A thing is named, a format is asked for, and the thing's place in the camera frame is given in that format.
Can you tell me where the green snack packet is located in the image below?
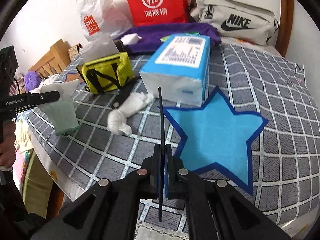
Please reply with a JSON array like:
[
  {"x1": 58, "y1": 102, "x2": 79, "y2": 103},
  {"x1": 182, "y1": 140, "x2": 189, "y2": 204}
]
[{"x1": 159, "y1": 31, "x2": 201, "y2": 43}]

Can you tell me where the yellow black pouch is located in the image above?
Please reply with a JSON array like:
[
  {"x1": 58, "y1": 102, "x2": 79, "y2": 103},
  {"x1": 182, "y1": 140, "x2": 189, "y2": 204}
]
[{"x1": 76, "y1": 52, "x2": 136, "y2": 94}]

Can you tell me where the purple fleece towel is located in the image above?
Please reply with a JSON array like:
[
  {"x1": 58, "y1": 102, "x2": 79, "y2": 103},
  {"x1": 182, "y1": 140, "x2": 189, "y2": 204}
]
[{"x1": 114, "y1": 22, "x2": 221, "y2": 55}]

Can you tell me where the grey checkered bed sheet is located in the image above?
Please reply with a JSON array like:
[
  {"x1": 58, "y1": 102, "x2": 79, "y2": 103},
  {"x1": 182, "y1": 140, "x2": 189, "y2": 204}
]
[{"x1": 27, "y1": 43, "x2": 319, "y2": 236}]

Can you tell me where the orange felt star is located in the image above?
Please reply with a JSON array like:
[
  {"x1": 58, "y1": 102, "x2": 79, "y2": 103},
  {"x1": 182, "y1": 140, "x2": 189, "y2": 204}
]
[{"x1": 66, "y1": 73, "x2": 80, "y2": 82}]

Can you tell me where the blue felt star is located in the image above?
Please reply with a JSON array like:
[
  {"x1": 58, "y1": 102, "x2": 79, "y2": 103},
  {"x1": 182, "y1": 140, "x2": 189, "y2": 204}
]
[{"x1": 163, "y1": 87, "x2": 268, "y2": 194}]

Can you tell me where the wooden headboard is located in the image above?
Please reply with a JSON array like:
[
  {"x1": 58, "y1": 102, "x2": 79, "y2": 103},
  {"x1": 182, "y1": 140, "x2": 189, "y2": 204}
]
[{"x1": 29, "y1": 39, "x2": 71, "y2": 79}]

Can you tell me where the white sponge block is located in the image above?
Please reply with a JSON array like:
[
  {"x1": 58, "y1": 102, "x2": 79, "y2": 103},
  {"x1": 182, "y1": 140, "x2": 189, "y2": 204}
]
[{"x1": 120, "y1": 33, "x2": 142, "y2": 46}]

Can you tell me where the blue tissue pack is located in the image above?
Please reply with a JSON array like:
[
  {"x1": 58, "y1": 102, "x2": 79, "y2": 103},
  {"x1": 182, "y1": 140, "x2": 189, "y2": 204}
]
[{"x1": 139, "y1": 34, "x2": 211, "y2": 107}]

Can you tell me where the black strap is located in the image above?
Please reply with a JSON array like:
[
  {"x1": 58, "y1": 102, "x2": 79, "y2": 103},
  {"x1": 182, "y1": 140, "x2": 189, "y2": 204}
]
[{"x1": 158, "y1": 87, "x2": 166, "y2": 222}]

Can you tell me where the wooden door frame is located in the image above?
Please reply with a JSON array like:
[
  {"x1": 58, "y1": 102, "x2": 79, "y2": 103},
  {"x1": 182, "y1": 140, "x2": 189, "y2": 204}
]
[{"x1": 275, "y1": 0, "x2": 294, "y2": 57}]

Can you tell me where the left hand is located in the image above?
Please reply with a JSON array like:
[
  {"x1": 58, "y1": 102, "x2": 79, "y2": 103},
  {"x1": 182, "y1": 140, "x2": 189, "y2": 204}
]
[{"x1": 0, "y1": 120, "x2": 16, "y2": 168}]

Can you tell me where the red Haidilao paper bag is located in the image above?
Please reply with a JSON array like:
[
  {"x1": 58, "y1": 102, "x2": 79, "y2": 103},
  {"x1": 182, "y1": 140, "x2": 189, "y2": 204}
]
[{"x1": 127, "y1": 0, "x2": 189, "y2": 26}]

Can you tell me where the purple plush toy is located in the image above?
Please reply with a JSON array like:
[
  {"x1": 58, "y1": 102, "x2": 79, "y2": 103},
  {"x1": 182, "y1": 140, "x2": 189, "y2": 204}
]
[{"x1": 24, "y1": 71, "x2": 42, "y2": 92}]

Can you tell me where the mint green glove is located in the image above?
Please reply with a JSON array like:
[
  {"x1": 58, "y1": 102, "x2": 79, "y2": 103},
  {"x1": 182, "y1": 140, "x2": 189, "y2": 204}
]
[{"x1": 38, "y1": 79, "x2": 80, "y2": 136}]

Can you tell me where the patterned book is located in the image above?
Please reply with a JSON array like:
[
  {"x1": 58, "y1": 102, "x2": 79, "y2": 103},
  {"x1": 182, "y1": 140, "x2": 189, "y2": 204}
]
[{"x1": 68, "y1": 43, "x2": 82, "y2": 61}]

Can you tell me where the beige Nike waist bag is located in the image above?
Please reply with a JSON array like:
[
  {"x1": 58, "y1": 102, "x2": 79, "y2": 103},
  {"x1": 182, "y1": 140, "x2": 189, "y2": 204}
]
[{"x1": 190, "y1": 0, "x2": 279, "y2": 46}]

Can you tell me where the dark green tin box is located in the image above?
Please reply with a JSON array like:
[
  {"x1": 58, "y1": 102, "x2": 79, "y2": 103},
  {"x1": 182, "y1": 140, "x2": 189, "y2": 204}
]
[{"x1": 80, "y1": 35, "x2": 119, "y2": 63}]

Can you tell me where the white Miniso plastic bag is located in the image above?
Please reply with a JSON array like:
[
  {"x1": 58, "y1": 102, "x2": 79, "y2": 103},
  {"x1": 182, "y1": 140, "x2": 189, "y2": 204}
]
[{"x1": 76, "y1": 0, "x2": 132, "y2": 42}]

